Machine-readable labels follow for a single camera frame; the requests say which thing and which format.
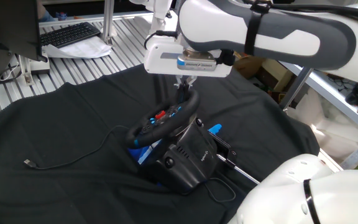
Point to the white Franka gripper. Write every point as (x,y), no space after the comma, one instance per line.
(160,59)

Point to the person in blue shirt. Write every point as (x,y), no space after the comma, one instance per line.
(43,14)

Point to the black computer monitor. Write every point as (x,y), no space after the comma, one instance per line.
(11,25)

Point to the cream cardboard box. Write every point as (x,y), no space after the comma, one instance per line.
(275,74)

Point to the brown cardboard box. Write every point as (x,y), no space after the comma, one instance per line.
(247,67)

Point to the small red blue toy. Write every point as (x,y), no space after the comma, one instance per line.
(61,16)

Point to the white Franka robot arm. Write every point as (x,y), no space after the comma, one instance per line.
(216,25)

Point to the white foam packing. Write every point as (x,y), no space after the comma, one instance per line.
(322,130)

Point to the black keyboard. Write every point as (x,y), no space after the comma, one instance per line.
(70,33)

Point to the black racing steering wheel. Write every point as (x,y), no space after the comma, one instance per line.
(166,129)

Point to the black rectangular frame device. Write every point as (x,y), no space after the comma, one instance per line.
(224,146)

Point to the silver metal rod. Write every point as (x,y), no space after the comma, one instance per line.
(244,174)

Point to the black table cloth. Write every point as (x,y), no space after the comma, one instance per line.
(73,124)

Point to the grey metal shelf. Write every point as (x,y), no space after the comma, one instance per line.
(337,99)

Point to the white pedestal stand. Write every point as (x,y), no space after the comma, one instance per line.
(158,15)

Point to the white paper sheets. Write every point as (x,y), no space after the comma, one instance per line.
(85,49)

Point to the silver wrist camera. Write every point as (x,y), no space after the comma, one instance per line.
(197,63)

